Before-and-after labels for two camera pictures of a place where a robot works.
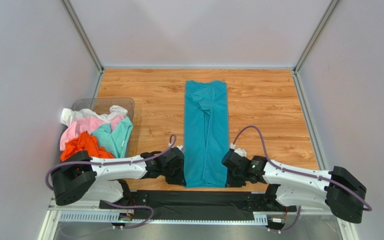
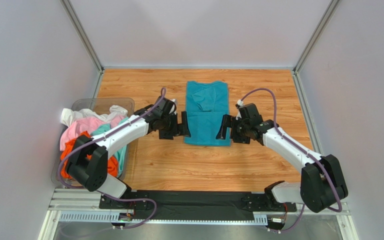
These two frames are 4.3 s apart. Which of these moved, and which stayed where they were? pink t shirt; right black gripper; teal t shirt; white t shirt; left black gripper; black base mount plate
Moved: teal t shirt; left black gripper; right black gripper
Stayed: pink t shirt; black base mount plate; white t shirt
